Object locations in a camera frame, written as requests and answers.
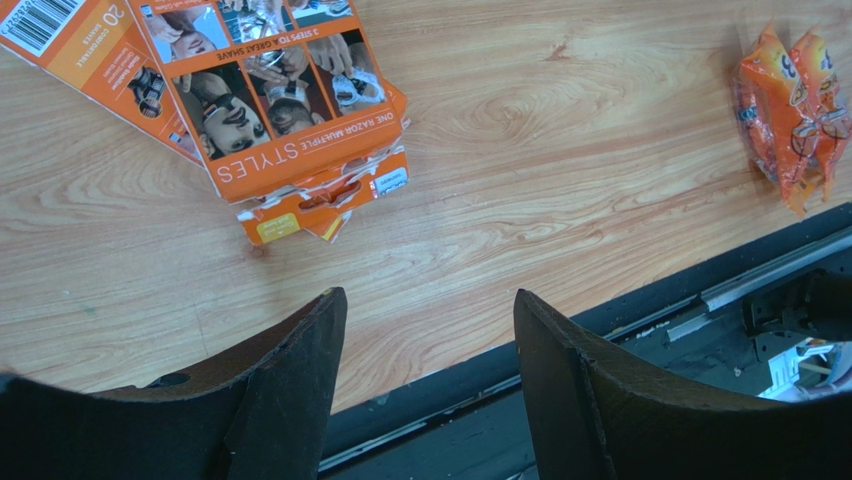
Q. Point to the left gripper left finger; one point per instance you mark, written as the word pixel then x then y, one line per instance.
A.
pixel 257 410

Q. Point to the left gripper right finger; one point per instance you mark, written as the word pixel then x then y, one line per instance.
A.
pixel 596 411

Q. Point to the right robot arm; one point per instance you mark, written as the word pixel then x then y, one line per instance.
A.
pixel 812 369

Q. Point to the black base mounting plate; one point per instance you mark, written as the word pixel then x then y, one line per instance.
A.
pixel 736 368

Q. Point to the top orange razor box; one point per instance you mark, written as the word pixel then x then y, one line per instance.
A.
pixel 273 91

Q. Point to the orange razor box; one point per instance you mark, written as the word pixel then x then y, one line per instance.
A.
pixel 273 91
pixel 97 48

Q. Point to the orange razor bag left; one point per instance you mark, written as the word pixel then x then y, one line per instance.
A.
pixel 776 121

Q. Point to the orange razor bag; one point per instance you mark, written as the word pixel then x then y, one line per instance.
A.
pixel 826 104
pixel 776 121

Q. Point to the lower orange razor box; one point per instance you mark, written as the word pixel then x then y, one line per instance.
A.
pixel 97 48

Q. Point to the orange razor bag right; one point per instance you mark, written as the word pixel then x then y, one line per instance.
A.
pixel 826 104

